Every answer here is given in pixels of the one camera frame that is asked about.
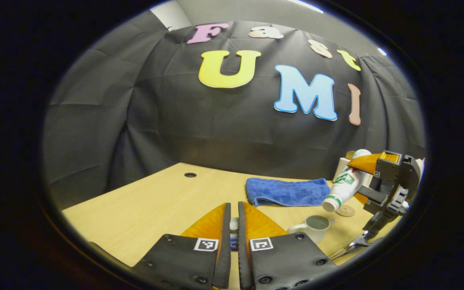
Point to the white toaster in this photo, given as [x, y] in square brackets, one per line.
[340, 167]

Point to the white teacup lid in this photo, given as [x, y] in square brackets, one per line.
[234, 231]

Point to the black backdrop cloth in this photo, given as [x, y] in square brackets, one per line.
[155, 121]

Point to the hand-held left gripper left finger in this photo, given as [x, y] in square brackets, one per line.
[225, 249]

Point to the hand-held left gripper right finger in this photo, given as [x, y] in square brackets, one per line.
[243, 257]

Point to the ceiling light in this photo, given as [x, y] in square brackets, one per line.
[304, 5]
[382, 51]

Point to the round brown coaster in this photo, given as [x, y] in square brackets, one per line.
[345, 210]

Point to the brown toast slice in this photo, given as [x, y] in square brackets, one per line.
[349, 154]

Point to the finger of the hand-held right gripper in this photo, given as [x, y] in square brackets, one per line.
[389, 171]
[373, 195]

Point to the blue towel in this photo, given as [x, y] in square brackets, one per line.
[288, 191]

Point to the white teacup with spout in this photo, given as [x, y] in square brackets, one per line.
[314, 231]

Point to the white water bottle green label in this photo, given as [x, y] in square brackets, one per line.
[346, 183]

